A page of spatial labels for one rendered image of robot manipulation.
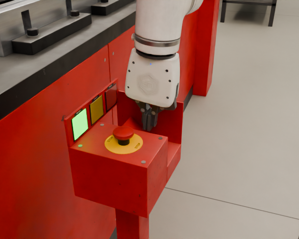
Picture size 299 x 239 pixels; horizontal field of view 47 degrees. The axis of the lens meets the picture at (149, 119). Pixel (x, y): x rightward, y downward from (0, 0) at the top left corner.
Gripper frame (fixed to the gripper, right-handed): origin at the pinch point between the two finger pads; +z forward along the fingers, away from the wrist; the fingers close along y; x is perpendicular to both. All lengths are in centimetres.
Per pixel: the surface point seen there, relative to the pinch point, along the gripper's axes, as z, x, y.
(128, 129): -2.9, -9.6, -0.5
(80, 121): -2.8, -11.4, -9.6
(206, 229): 77, 47, 14
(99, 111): -1.5, -4.5, -9.5
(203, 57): 50, 172, -26
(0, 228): 17.7, -25.2, -19.7
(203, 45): 42, 172, -27
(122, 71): 9.9, 38.5, -25.1
